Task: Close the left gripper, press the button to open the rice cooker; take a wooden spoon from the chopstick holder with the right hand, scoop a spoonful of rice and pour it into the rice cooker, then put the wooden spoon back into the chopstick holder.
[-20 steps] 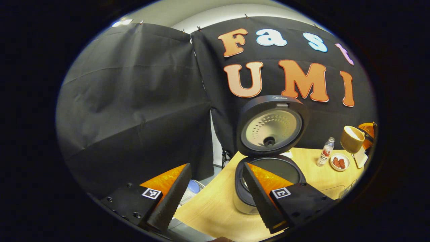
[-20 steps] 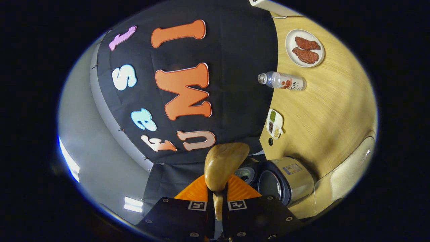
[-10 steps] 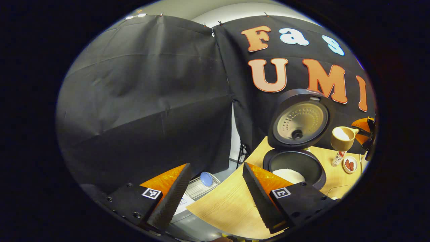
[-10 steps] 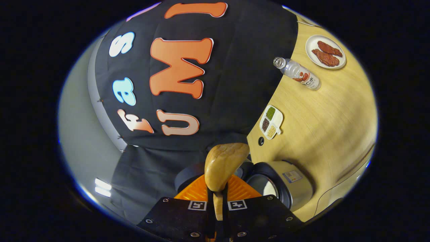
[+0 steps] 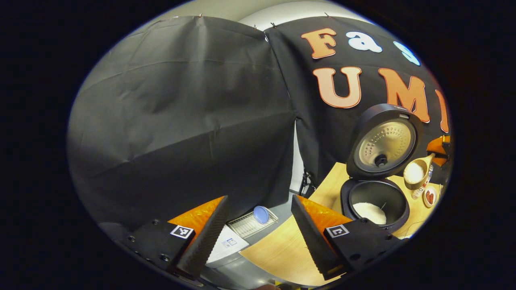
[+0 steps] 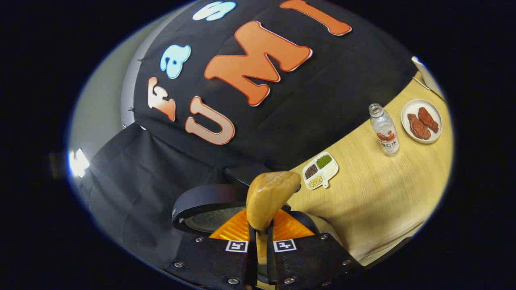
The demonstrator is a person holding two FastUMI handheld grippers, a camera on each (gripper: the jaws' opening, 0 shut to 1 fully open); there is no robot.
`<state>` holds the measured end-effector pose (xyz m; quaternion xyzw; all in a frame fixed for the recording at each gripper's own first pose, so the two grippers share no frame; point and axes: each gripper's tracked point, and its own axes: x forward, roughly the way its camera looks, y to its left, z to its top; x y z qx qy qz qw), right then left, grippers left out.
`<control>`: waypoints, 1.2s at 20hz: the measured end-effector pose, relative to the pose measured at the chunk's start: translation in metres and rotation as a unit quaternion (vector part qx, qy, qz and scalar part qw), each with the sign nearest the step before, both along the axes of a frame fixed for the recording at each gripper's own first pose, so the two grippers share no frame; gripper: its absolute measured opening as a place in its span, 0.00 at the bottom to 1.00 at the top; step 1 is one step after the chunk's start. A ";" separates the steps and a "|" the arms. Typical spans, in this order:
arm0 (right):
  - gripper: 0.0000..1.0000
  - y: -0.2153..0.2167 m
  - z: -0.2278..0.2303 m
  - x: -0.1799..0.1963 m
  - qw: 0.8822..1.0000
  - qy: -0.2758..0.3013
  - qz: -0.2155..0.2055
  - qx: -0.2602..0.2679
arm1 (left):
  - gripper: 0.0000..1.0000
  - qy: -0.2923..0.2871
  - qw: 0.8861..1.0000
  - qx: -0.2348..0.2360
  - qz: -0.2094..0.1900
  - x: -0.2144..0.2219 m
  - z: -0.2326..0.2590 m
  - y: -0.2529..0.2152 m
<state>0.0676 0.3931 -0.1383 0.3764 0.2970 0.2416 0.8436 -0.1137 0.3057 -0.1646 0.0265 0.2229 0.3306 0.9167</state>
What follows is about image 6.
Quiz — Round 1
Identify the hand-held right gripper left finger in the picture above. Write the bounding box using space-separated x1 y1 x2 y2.
166 209 258 290

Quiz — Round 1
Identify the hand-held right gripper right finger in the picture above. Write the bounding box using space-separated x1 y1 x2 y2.
266 209 364 290

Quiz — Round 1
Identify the black and silver rice cooker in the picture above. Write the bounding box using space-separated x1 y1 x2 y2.
171 183 344 250

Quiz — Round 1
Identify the wooden spoon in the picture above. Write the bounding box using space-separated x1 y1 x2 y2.
246 171 302 288

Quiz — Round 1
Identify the white divided seasoning dish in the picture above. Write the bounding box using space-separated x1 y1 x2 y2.
302 151 339 190

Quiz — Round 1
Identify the clear water bottle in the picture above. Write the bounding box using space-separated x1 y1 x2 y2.
368 103 400 157

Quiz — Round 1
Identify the red steak piece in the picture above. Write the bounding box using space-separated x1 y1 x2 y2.
418 106 439 134
407 113 432 140

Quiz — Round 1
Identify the white round plate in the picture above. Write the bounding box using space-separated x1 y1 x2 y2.
401 99 443 144

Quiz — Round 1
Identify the white toaster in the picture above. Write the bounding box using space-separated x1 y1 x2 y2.
411 56 446 101

